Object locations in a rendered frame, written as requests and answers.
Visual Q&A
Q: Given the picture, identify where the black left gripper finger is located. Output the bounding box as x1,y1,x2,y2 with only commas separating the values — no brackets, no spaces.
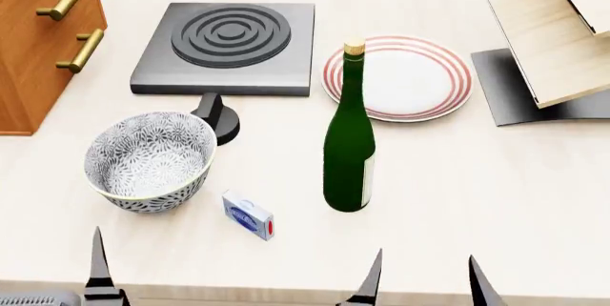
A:
82,226,131,306

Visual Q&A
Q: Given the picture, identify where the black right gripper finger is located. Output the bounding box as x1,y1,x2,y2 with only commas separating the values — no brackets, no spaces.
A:
468,255,509,306
335,248,383,306

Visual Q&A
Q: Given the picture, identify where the green wine bottle with cork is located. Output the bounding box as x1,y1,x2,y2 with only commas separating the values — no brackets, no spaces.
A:
322,37,376,214

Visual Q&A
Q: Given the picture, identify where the brown wooden drawer cabinet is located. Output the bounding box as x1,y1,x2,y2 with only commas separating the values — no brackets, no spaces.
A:
0,0,109,137

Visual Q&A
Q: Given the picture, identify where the light wood cabinet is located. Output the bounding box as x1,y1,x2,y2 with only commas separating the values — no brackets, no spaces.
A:
485,0,610,110

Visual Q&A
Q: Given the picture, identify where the grey floral patterned bowl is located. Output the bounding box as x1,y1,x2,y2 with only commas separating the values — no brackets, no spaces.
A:
84,112,218,214

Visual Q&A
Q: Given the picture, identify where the small blue white box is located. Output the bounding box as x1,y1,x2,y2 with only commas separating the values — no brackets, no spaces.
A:
221,189,275,241

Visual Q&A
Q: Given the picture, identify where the black stove knob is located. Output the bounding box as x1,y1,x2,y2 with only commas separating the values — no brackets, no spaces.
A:
189,92,241,146

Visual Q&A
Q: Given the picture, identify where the white plate with red rings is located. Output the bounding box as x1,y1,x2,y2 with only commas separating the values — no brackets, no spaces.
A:
321,35,474,123

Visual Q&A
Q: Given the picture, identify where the dark grey electric hot plate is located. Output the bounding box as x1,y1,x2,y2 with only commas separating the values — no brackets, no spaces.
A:
129,2,316,98

